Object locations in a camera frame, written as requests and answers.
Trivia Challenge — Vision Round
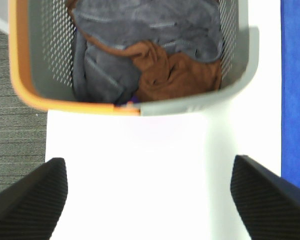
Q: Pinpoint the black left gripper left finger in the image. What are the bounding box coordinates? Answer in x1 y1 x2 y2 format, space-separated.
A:
0 158 68 240

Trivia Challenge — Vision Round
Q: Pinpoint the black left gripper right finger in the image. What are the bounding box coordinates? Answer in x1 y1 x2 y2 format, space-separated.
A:
230 155 300 240

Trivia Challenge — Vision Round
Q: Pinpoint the blue towel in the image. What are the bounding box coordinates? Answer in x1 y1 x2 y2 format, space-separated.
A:
280 0 300 188

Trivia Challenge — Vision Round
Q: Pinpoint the brown towel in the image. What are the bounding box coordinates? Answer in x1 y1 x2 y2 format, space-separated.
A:
67 0 223 103

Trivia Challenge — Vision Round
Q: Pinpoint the grey towel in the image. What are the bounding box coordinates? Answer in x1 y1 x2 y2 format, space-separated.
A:
71 0 224 105

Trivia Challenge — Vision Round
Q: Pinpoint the grey perforated laundry basket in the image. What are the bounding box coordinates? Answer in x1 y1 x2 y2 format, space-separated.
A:
9 0 260 117

